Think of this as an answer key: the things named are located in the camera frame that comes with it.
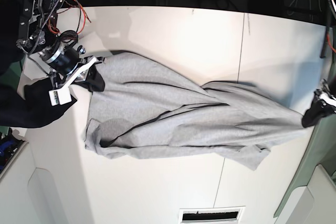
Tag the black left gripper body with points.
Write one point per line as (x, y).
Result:
(324, 98)

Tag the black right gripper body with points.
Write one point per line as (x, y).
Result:
(62, 59)

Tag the grey t-shirt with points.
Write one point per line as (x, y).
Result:
(147, 110)

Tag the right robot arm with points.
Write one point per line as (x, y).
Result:
(38, 29)

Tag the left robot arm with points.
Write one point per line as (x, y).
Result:
(328, 42)

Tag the dark navy cloth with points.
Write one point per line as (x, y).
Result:
(34, 110)

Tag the blue objects in bin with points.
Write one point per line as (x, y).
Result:
(9, 145)

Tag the white vent slot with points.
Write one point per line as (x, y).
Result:
(211, 215)

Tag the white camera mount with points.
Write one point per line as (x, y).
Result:
(60, 94)

